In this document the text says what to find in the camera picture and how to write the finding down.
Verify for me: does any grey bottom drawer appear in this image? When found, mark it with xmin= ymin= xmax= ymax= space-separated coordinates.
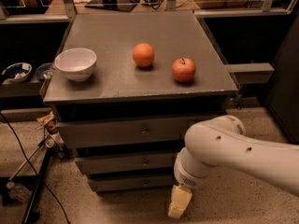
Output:
xmin=88 ymin=174 xmax=173 ymax=192

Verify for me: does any grey drawer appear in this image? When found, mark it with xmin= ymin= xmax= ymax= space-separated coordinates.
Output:
xmin=75 ymin=150 xmax=177 ymax=175
xmin=56 ymin=113 xmax=216 ymax=148
xmin=88 ymin=174 xmax=173 ymax=192

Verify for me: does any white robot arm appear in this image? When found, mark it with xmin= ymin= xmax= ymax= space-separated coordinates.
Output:
xmin=168 ymin=115 xmax=299 ymax=218

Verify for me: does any grey middle drawer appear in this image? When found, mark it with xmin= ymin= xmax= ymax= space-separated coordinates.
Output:
xmin=75 ymin=150 xmax=177 ymax=175

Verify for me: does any grey top drawer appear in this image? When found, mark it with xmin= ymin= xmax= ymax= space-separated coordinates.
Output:
xmin=56 ymin=113 xmax=216 ymax=148

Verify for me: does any grey drawer cabinet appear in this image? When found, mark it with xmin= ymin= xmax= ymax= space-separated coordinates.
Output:
xmin=44 ymin=11 xmax=237 ymax=180

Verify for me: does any red apple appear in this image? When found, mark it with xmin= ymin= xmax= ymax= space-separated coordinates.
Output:
xmin=171 ymin=58 xmax=196 ymax=83

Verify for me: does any grey side shelf right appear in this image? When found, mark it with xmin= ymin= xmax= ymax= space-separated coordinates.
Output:
xmin=225 ymin=63 xmax=274 ymax=85

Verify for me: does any black tripod stand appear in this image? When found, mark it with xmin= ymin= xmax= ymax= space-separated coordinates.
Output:
xmin=7 ymin=139 xmax=51 ymax=224

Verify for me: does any orange fruit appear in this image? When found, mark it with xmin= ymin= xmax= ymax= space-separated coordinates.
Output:
xmin=133 ymin=43 xmax=154 ymax=67

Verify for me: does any crumpled snack wrapper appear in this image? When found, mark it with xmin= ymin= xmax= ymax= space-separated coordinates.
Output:
xmin=36 ymin=112 xmax=55 ymax=131

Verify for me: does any clear plastic bottle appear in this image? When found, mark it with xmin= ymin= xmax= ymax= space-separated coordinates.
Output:
xmin=7 ymin=181 xmax=31 ymax=203

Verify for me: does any dark small bowl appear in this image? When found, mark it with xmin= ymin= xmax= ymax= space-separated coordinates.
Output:
xmin=35 ymin=63 xmax=54 ymax=81

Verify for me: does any grey left shelf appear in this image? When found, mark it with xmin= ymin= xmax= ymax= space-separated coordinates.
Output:
xmin=0 ymin=78 xmax=42 ymax=98

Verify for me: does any blue white bowl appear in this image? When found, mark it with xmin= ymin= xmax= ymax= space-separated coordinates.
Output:
xmin=0 ymin=63 xmax=32 ymax=83

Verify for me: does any black monitor base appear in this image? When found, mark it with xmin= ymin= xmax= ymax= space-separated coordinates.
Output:
xmin=85 ymin=0 xmax=137 ymax=12

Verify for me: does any black floor cable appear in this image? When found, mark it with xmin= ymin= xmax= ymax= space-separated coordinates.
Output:
xmin=0 ymin=112 xmax=71 ymax=224

